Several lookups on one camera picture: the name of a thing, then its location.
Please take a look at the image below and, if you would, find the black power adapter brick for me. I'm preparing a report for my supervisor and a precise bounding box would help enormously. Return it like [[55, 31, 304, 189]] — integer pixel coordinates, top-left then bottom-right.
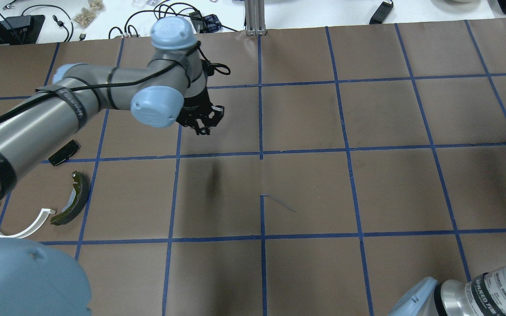
[[369, 0, 394, 25]]

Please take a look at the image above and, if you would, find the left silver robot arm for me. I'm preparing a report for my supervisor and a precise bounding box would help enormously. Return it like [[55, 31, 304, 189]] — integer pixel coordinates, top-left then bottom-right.
[[0, 16, 224, 200]]

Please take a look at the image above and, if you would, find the white curved plastic arc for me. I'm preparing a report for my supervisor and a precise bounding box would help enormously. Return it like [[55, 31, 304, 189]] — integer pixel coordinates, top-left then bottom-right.
[[0, 208, 56, 239]]

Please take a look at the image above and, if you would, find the black brake pad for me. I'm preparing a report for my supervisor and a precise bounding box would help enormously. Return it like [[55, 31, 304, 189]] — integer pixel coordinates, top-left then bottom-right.
[[48, 140, 81, 166]]

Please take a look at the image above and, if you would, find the black device on stand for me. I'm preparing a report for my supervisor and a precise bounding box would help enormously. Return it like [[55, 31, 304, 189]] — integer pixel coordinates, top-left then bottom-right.
[[0, 12, 46, 45]]

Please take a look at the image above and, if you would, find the green brake shoe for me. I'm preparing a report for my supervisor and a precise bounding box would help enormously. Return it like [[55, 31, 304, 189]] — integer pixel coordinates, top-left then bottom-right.
[[50, 170, 90, 226]]

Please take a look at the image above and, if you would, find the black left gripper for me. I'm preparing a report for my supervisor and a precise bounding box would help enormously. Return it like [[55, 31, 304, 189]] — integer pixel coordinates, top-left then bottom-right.
[[177, 88, 225, 136]]

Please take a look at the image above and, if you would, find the aluminium frame post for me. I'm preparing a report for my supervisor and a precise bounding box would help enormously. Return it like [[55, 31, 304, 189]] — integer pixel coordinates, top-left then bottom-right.
[[243, 0, 267, 36]]

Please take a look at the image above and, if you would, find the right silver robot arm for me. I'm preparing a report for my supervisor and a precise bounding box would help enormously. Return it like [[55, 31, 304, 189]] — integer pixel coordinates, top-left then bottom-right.
[[181, 117, 506, 316]]

